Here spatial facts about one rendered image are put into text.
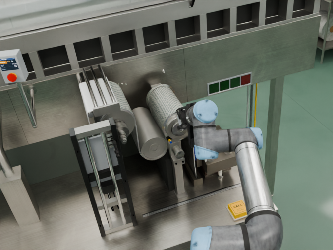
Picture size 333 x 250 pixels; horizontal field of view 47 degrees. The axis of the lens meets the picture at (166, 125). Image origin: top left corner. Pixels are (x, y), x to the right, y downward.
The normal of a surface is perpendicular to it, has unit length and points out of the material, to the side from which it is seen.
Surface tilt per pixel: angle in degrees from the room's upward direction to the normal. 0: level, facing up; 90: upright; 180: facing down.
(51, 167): 90
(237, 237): 10
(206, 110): 50
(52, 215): 0
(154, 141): 90
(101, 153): 90
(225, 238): 8
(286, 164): 0
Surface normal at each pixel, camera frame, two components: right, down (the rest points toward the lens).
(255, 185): -0.22, -0.73
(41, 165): 0.32, 0.53
